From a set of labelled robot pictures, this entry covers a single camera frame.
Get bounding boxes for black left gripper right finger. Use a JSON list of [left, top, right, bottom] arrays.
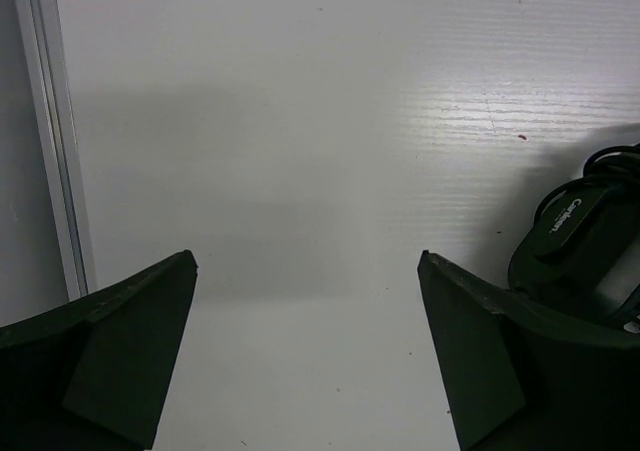
[[417, 251, 639, 450]]

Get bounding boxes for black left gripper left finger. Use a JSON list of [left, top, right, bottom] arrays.
[[1, 250, 198, 450]]

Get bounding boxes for black headphones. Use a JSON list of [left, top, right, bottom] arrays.
[[508, 145, 639, 334]]

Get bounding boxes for aluminium table edge rail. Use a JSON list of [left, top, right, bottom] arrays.
[[15, 0, 97, 301]]

